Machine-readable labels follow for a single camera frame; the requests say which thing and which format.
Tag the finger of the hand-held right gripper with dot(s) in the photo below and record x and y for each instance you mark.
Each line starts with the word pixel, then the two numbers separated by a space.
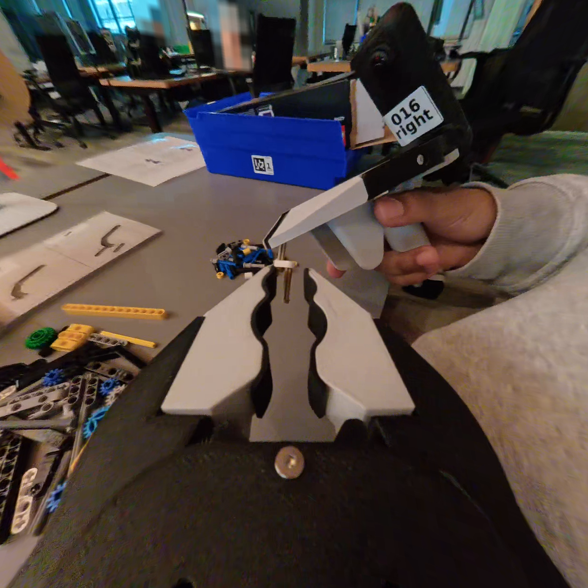
pixel 321 213

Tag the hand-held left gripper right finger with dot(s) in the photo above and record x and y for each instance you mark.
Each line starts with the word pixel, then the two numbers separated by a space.
pixel 356 363

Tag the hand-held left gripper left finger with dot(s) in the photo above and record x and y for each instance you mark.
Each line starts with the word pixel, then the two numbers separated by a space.
pixel 216 358

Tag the tan lego axle with bush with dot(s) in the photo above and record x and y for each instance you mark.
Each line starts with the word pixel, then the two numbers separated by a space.
pixel 285 285

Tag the person's right forearm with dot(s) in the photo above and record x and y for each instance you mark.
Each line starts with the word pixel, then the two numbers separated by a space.
pixel 528 220

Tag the thin yellow lego beam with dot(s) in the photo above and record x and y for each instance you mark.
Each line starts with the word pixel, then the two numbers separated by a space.
pixel 133 340

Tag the long yellow lego beam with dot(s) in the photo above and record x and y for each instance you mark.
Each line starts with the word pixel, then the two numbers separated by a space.
pixel 115 311

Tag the yellow lego plate piece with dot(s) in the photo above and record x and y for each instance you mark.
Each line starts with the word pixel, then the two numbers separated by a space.
pixel 71 337

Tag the green lego gear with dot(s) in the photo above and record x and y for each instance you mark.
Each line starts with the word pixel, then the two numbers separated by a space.
pixel 40 338

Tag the large pile of lego parts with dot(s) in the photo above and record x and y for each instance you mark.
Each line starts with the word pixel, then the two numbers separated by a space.
pixel 41 399

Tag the person's right hand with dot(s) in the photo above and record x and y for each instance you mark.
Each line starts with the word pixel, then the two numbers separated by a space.
pixel 450 216

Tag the wooden office table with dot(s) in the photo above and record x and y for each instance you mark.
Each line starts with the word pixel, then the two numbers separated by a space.
pixel 160 82
pixel 326 66

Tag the blue plastic bin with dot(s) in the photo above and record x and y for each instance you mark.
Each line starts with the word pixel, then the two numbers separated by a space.
pixel 275 138

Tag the small blue toy car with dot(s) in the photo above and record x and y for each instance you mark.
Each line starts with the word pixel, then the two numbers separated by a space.
pixel 234 262

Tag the black office chair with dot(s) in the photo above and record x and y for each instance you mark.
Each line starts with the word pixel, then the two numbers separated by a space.
pixel 528 69
pixel 273 55
pixel 59 69

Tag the open instruction booklet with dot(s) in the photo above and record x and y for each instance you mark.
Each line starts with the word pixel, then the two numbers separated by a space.
pixel 128 234

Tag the person's grey hoodie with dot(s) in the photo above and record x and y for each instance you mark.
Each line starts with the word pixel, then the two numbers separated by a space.
pixel 528 413

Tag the white flat board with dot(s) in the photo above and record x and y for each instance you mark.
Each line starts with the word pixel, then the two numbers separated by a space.
pixel 23 211

